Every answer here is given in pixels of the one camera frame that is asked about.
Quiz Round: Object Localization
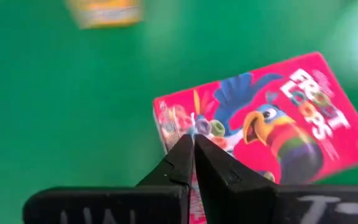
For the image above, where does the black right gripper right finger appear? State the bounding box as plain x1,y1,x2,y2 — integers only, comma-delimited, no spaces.
194,134,358,224

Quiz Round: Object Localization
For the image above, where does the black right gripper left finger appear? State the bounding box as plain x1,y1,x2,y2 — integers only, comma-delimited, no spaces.
22,134,195,224

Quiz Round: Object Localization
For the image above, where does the red Froot Loops cereal box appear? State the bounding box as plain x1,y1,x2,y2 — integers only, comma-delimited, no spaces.
152,51,358,224

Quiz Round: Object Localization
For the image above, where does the yellow Corn Pops cereal box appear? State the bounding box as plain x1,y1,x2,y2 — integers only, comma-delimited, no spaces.
65,0,144,30

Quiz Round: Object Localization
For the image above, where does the green table mat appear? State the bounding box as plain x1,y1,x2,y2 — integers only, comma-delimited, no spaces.
0,0,358,224

